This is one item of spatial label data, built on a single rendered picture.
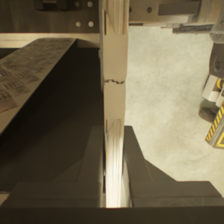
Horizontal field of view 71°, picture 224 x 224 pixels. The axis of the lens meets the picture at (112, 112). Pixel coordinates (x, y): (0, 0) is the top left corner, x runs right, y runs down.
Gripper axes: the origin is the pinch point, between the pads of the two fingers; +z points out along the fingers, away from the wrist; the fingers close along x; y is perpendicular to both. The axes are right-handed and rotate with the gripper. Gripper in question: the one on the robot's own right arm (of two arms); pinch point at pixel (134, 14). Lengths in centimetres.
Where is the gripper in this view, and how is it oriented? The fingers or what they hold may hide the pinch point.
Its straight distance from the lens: 27.0
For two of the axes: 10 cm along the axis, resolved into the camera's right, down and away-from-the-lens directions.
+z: -10.0, 0.0, -0.1
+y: 0.0, -9.0, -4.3
